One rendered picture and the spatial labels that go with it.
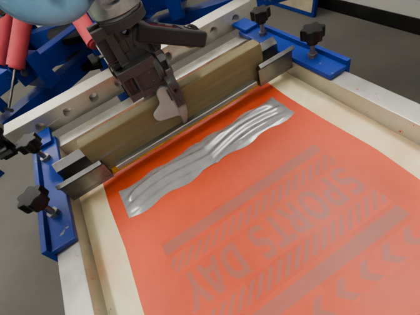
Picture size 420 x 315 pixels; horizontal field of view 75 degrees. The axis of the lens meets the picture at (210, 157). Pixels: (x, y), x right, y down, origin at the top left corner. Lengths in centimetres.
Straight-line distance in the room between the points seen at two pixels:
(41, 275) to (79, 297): 154
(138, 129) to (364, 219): 38
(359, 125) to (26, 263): 196
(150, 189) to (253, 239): 20
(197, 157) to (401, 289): 35
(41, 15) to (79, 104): 50
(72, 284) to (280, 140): 39
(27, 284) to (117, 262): 157
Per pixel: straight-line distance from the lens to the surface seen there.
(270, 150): 49
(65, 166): 57
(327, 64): 59
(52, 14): 23
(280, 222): 42
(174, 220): 46
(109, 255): 49
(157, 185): 50
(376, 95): 53
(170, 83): 46
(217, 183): 47
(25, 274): 208
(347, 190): 44
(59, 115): 73
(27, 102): 114
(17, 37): 107
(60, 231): 51
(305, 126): 53
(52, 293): 188
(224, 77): 54
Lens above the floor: 133
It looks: 47 degrees down
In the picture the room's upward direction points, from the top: 23 degrees counter-clockwise
